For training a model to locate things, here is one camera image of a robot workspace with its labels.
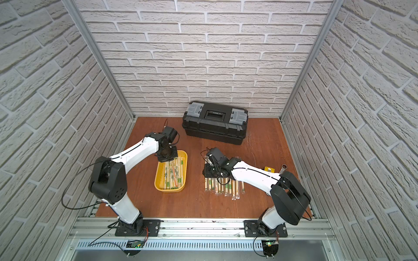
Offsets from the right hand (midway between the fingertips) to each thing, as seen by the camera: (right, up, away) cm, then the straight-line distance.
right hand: (206, 172), depth 84 cm
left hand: (-18, +8, +6) cm, 21 cm away
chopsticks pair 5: (+11, -9, +3) cm, 14 cm away
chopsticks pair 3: (+5, -8, +3) cm, 10 cm away
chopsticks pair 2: (+3, -7, +3) cm, 8 cm away
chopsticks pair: (0, -7, +3) cm, 8 cm away
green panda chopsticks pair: (+20, -9, +3) cm, 22 cm away
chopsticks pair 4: (+8, -9, +1) cm, 12 cm away
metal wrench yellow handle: (+46, 0, +10) cm, 47 cm away
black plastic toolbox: (+4, +27, +11) cm, 29 cm away
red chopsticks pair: (+15, -10, +1) cm, 18 cm away
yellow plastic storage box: (-21, -4, +5) cm, 22 cm away
